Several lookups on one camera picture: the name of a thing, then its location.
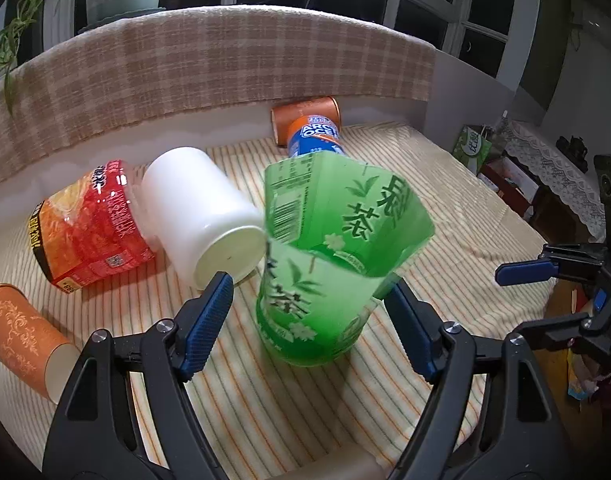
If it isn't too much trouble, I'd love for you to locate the green tissue box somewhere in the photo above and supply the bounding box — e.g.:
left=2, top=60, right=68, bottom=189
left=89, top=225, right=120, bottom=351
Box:
left=452, top=125, right=492, bottom=174

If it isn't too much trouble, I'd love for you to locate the orange patterned paper cup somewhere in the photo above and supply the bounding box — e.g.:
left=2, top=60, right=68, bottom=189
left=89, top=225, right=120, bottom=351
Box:
left=0, top=283, right=80, bottom=404

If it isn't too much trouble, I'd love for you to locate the blue orange label cup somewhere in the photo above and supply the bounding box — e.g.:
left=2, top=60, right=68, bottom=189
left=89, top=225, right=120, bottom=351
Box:
left=287, top=115, right=345, bottom=157

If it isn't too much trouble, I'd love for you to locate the orange paper cup far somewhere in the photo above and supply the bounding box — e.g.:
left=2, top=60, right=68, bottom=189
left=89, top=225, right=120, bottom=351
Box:
left=270, top=96, right=342, bottom=148

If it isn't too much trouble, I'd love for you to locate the red orange label cup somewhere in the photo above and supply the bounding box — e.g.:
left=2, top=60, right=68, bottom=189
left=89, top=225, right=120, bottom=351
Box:
left=28, top=159, right=158, bottom=294

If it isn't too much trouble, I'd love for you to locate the white lace tablecloth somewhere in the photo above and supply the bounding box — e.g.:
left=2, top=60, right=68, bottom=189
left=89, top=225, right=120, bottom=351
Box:
left=502, top=120, right=606, bottom=242

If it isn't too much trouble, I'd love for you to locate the white plastic cup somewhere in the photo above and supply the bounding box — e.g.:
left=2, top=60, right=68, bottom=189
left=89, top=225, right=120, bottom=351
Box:
left=140, top=148, right=266, bottom=290

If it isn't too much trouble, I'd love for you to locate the beige plaid blanket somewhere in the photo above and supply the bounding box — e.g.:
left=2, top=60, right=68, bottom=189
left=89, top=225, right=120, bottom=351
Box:
left=0, top=6, right=437, bottom=184

